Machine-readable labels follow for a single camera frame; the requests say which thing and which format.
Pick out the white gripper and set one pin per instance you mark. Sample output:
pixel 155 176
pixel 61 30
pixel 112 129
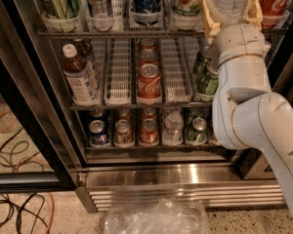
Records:
pixel 238 43

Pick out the clear water bottle top shelf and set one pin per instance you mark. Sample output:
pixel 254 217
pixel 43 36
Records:
pixel 232 11

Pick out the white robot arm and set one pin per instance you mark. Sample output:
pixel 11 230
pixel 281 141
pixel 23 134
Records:
pixel 246 112

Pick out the red Coca-Cola bottle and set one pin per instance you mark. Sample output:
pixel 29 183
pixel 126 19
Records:
pixel 274 12

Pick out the empty white shelf tray right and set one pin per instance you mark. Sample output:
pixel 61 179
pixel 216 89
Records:
pixel 177 88

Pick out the empty white shelf tray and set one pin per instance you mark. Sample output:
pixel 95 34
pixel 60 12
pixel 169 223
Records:
pixel 177 88
pixel 118 72

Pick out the blue Pepsi bottle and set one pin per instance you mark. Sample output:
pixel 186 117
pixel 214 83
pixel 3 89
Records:
pixel 146 12

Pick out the empty white shelf tray left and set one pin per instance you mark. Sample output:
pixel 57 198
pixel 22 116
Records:
pixel 118 72

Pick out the small water bottle bottom shelf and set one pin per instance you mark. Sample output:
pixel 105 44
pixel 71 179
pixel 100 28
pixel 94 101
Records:
pixel 172 133

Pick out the right glass fridge door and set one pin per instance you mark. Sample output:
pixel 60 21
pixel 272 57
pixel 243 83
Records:
pixel 256 166

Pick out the glass fridge door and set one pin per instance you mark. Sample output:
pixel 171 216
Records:
pixel 32 84
pixel 256 166

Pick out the rear left tea bottle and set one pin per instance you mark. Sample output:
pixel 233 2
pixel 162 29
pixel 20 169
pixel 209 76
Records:
pixel 85 49

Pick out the tea bottle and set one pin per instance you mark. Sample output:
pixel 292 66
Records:
pixel 80 76
pixel 85 49

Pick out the front left tea bottle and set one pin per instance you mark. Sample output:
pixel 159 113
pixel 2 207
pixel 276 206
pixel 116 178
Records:
pixel 80 76

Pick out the green tall bottle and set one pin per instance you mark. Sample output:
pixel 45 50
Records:
pixel 60 0

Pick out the left glass fridge door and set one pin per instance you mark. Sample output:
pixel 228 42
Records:
pixel 32 84

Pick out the rear green soda can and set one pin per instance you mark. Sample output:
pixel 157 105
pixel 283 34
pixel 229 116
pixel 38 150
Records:
pixel 201 59

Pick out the green soda can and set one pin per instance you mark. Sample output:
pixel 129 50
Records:
pixel 201 59
pixel 208 81

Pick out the front green soda can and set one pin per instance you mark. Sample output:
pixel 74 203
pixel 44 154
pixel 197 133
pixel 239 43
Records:
pixel 208 81

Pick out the rear Coca-Cola can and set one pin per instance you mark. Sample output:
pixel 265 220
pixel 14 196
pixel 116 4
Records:
pixel 147 44

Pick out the coca-cola can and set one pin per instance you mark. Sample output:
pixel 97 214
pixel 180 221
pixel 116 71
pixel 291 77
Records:
pixel 147 57
pixel 147 44
pixel 149 81

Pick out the middle Coca-Cola can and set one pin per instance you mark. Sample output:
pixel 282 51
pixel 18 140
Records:
pixel 147 57

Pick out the front Coca-Cola can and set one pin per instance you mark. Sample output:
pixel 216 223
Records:
pixel 149 81

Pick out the front green bottom can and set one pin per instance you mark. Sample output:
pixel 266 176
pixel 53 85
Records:
pixel 196 133

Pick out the front bronze bottom can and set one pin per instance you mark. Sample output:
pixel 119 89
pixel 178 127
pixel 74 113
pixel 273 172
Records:
pixel 212 137

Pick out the rear red bottom can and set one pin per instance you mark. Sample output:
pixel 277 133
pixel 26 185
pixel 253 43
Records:
pixel 148 113

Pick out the red can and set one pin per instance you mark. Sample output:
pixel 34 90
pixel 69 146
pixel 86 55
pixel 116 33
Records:
pixel 149 132
pixel 148 113

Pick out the silver tall can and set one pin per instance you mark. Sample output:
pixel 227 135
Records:
pixel 100 16

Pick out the front red bottom can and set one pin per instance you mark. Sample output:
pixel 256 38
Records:
pixel 149 132

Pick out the rear gold can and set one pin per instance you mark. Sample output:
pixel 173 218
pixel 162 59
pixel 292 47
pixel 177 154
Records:
pixel 125 114

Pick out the gold can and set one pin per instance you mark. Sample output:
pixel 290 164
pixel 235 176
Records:
pixel 123 132
pixel 125 114

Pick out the front gold can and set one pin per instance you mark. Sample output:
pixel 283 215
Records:
pixel 123 132

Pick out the rear blue Pepsi can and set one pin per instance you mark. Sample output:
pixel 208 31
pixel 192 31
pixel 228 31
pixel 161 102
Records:
pixel 98 114

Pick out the blue pepsi can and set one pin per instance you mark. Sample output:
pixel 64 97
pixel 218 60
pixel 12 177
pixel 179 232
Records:
pixel 98 114
pixel 98 133

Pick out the front blue Pepsi can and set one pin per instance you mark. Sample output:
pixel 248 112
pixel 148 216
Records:
pixel 98 133

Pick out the clear plastic bag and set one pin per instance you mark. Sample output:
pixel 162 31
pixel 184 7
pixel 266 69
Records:
pixel 166 216

